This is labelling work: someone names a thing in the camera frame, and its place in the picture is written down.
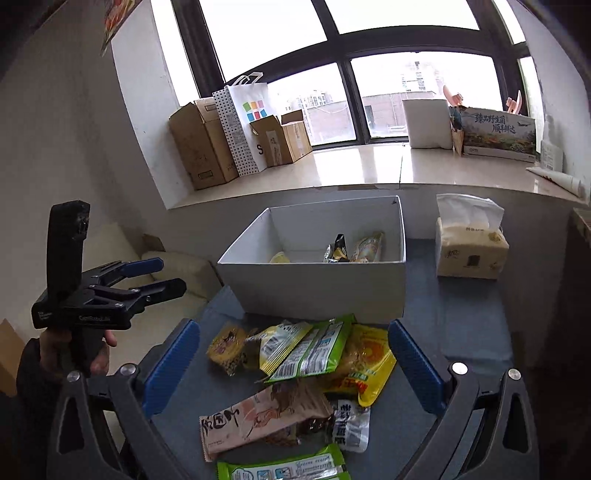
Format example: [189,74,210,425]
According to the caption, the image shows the pale printed snack packet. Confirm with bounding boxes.
[350,232,385,264]

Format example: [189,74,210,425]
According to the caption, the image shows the dark window frame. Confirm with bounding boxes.
[171,0,529,148]

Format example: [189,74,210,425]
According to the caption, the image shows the dark gold snack packet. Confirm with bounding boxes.
[322,234,352,264]

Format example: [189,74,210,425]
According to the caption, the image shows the blue-grey table cloth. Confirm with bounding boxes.
[152,237,555,480]

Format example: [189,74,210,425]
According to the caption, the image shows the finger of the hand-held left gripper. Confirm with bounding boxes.
[89,278,187,315]
[81,257,165,288]

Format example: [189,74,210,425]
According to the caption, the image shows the white tube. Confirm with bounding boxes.
[526,166,587,197]

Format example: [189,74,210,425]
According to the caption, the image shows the light green snack packet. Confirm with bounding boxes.
[217,443,352,480]

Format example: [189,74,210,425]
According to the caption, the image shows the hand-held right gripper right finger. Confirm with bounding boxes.
[387,318,541,480]

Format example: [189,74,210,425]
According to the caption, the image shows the small standing figurine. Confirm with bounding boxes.
[449,108,465,154]

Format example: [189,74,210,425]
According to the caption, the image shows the open cardboard box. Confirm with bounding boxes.
[249,114,296,167]

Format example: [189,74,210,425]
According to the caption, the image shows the pink illustrated snack packet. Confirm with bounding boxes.
[199,381,340,462]

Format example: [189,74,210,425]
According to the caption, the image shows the tissue pack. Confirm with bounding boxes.
[434,193,510,280]

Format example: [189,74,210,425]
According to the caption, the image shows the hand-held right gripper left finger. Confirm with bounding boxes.
[46,318,204,480]

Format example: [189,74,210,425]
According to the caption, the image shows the brown-yellow cartoon snack packet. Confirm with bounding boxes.
[205,320,259,377]

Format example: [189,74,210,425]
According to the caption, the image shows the wall poster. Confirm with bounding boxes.
[100,0,141,56]

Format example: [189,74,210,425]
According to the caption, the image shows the flat cardboard sheet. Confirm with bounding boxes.
[0,318,25,398]

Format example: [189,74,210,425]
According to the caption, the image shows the small cardboard box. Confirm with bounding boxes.
[281,109,314,162]

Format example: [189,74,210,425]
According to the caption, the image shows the green barcode snack packet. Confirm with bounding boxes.
[264,314,357,385]

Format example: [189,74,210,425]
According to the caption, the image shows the polka dot paper bag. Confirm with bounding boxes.
[212,88,259,177]

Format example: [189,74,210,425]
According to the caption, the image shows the tall cardboard box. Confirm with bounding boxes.
[168,98,241,191]

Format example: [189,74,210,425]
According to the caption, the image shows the white foam box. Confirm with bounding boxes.
[403,98,455,150]

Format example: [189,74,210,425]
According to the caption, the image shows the yellow snack pouch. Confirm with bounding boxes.
[323,323,398,408]

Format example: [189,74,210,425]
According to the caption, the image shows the white paper bag coloured squares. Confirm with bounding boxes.
[225,71,270,169]

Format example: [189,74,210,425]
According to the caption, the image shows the person's left hand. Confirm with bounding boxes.
[39,329,117,378]

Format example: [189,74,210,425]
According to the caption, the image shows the person's left forearm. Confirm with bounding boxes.
[0,337,63,480]

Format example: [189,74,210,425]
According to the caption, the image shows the white storage box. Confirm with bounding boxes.
[216,196,408,324]

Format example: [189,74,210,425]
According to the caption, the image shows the landscape printed carton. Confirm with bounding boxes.
[460,106,539,162]

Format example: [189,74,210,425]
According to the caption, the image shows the clear white snack packet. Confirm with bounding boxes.
[330,399,371,454]

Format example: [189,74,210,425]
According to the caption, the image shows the yellow-green snack packet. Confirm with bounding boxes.
[245,320,315,377]

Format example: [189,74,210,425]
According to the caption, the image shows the small white box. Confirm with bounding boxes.
[540,141,565,171]

